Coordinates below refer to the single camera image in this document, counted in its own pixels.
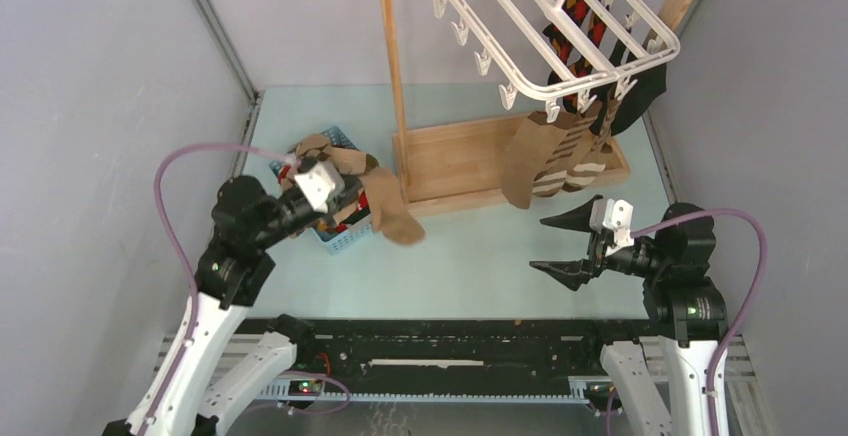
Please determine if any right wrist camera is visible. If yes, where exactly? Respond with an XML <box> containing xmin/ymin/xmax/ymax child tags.
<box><xmin>589</xmin><ymin>197</ymin><xmax>635</xmax><ymax>256</ymax></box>

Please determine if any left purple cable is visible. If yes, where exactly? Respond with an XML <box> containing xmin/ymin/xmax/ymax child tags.
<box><xmin>135</xmin><ymin>142</ymin><xmax>354</xmax><ymax>436</ymax></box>

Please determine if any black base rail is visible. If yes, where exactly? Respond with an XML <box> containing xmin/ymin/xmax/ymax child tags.
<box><xmin>294</xmin><ymin>319</ymin><xmax>644</xmax><ymax>399</ymax></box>

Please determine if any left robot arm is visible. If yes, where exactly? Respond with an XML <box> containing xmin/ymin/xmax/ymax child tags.
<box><xmin>103</xmin><ymin>176</ymin><xmax>362</xmax><ymax>435</ymax></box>

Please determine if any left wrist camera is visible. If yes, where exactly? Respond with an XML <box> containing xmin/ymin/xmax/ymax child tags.
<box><xmin>293</xmin><ymin>161</ymin><xmax>345</xmax><ymax>214</ymax></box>

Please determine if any red yellow argyle sock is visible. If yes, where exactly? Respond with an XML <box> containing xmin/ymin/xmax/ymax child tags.
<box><xmin>543</xmin><ymin>0</ymin><xmax>624</xmax><ymax>113</ymax></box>

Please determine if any brown argyle sock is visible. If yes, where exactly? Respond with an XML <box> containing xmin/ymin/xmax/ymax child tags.
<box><xmin>278</xmin><ymin>134</ymin><xmax>383</xmax><ymax>191</ymax></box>

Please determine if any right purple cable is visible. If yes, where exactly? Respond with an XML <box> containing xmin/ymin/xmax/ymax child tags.
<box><xmin>604</xmin><ymin>207</ymin><xmax>770</xmax><ymax>436</ymax></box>

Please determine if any white plastic clip hanger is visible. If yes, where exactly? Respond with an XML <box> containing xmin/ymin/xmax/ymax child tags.
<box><xmin>432</xmin><ymin>0</ymin><xmax>681</xmax><ymax>122</ymax></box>

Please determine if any blue plastic basket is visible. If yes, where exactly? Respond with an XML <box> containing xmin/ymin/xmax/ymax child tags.
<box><xmin>289</xmin><ymin>126</ymin><xmax>372</xmax><ymax>254</ymax></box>

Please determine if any plain brown sock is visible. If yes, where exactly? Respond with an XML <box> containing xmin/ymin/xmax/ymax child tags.
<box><xmin>329</xmin><ymin>147</ymin><xmax>425</xmax><ymax>246</ymax></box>

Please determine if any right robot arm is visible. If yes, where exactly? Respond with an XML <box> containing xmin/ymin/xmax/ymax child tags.
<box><xmin>530</xmin><ymin>196</ymin><xmax>729</xmax><ymax>435</ymax></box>

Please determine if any black sock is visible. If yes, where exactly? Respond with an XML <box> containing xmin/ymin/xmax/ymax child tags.
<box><xmin>590</xmin><ymin>64</ymin><xmax>667</xmax><ymax>136</ymax></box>

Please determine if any wooden hanger rack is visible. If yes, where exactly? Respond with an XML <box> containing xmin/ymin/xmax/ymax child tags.
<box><xmin>380</xmin><ymin>0</ymin><xmax>695</xmax><ymax>216</ymax></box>

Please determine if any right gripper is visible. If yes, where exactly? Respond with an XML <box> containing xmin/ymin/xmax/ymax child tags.
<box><xmin>529</xmin><ymin>191</ymin><xmax>668</xmax><ymax>290</ymax></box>

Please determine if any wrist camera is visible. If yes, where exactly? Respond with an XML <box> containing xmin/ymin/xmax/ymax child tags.
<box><xmin>293</xmin><ymin>161</ymin><xmax>345</xmax><ymax>214</ymax></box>
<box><xmin>589</xmin><ymin>197</ymin><xmax>635</xmax><ymax>256</ymax></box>

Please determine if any brown striped sock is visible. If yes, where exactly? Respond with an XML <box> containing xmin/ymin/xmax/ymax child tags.
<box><xmin>562</xmin><ymin>97</ymin><xmax>621</xmax><ymax>193</ymax></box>
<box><xmin>533</xmin><ymin>101</ymin><xmax>602</xmax><ymax>197</ymax></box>

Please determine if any purple cable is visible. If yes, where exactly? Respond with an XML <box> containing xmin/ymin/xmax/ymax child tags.
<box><xmin>135</xmin><ymin>142</ymin><xmax>354</xmax><ymax>436</ymax></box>
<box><xmin>604</xmin><ymin>207</ymin><xmax>770</xmax><ymax>436</ymax></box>

